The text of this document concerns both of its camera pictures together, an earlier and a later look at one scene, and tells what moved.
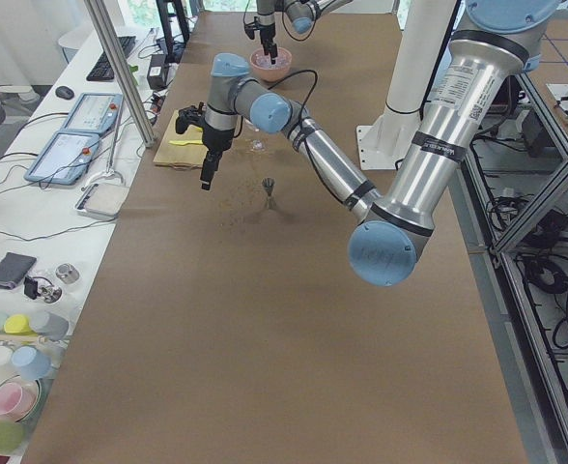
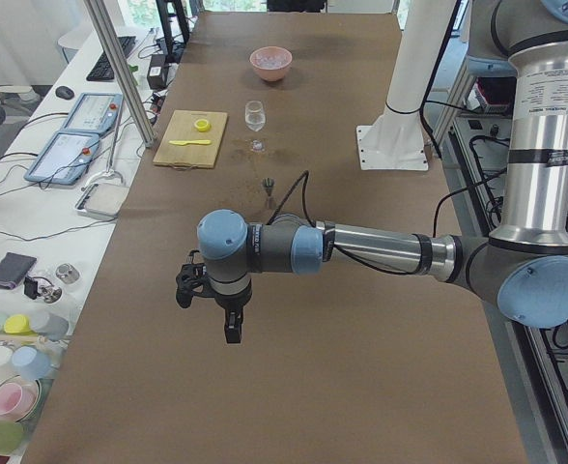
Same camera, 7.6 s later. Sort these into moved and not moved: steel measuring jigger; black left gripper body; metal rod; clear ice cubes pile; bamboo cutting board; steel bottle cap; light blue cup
Moved: black left gripper body
Not moved: metal rod; light blue cup; clear ice cubes pile; steel measuring jigger; steel bottle cap; bamboo cutting board
